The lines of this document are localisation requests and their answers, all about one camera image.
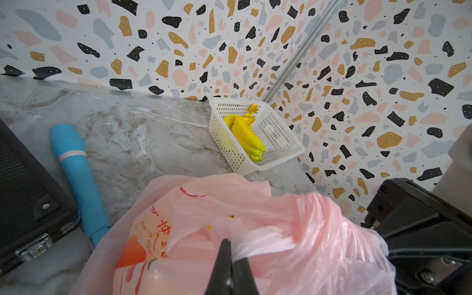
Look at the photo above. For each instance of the yellow banana bunch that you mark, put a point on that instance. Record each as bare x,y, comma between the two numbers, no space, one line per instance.
242,128

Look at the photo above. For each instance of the pink plastic bag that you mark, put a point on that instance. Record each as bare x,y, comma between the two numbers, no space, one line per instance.
168,241

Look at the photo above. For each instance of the white plastic basket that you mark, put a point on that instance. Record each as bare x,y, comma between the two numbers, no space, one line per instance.
281,144

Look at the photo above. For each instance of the light blue cylinder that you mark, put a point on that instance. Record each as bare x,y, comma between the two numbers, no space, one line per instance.
70,149

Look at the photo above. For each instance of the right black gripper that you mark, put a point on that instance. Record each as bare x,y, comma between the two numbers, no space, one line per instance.
429,241

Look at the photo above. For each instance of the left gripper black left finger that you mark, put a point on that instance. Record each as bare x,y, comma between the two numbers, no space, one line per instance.
220,282

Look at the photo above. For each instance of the black flat case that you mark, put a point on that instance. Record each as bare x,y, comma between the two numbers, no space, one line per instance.
35,210

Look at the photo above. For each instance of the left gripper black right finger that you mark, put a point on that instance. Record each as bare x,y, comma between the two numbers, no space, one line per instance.
242,278

